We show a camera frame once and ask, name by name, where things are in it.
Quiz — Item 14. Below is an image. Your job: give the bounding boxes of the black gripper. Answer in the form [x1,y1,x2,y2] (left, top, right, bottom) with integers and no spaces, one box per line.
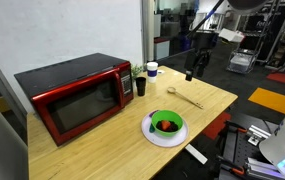
[184,29,217,82]

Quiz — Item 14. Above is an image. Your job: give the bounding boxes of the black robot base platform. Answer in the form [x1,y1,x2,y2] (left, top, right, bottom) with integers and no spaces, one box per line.
[217,111,283,180]

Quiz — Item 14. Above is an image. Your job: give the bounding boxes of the white paper cup blue band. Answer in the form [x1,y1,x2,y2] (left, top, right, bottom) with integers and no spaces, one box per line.
[146,61,159,84]

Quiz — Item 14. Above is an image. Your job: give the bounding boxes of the bright green plastic bowl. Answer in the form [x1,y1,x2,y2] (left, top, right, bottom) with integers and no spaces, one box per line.
[150,109,184,138]

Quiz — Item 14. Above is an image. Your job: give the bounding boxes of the black plastic cup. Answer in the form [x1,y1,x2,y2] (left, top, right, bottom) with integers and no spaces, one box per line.
[135,76,147,97]

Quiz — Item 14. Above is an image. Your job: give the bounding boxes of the wooden spoon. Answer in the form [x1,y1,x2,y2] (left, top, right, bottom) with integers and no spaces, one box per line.
[167,86,204,110]

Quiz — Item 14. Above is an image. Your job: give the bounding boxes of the white cabinet red top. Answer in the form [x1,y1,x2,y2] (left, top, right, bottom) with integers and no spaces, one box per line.
[153,36,172,61]

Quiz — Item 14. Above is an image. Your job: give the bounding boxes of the small potted green plant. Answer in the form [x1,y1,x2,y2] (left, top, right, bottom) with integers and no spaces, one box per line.
[130,63,146,81]

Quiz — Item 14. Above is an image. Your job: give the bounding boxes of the red floor mat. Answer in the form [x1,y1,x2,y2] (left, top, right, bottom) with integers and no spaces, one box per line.
[201,111,232,141]
[266,72,285,89]

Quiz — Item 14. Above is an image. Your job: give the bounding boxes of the purple toy grapes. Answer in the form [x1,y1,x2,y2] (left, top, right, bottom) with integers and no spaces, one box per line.
[148,110,160,119]

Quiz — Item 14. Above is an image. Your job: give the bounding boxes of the dark toy food pieces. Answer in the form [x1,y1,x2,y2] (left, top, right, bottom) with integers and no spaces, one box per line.
[155,119,180,133]

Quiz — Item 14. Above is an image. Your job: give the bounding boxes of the orange toy carrot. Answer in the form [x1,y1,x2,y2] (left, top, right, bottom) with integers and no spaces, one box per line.
[160,119,172,132]

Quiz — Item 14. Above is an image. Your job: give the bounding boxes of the orange black clamp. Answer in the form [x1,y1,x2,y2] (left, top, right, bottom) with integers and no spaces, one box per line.
[230,165,247,177]
[224,120,250,135]

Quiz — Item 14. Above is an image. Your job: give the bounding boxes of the pale lavender round plate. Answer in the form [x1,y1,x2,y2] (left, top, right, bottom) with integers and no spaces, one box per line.
[141,109,190,148]

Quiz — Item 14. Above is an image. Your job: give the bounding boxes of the yellow floor mat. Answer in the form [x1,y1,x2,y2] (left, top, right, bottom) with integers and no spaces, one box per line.
[247,87,285,116]

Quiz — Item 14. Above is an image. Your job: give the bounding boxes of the white bar under table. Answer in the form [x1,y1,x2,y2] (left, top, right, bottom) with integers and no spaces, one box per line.
[185,143,209,165]

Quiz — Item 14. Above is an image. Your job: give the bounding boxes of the aluminium extrusion piece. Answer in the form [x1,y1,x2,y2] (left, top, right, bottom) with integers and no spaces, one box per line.
[247,124,272,147]

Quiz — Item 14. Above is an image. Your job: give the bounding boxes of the red black microwave oven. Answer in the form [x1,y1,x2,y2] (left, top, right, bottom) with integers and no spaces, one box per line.
[14,52,135,147]

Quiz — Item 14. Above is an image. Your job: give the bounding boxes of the grey flat panel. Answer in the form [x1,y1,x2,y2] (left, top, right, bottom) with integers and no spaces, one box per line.
[0,89,29,180]

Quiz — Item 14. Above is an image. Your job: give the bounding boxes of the metal wire cart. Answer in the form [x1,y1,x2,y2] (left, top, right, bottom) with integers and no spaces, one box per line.
[226,48,260,75]

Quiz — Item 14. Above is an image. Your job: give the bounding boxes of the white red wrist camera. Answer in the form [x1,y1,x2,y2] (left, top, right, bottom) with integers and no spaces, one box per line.
[217,27,247,44]

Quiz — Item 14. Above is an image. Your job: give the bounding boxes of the grey metal frame beam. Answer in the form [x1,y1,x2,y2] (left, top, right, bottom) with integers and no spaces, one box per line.
[0,41,28,145]

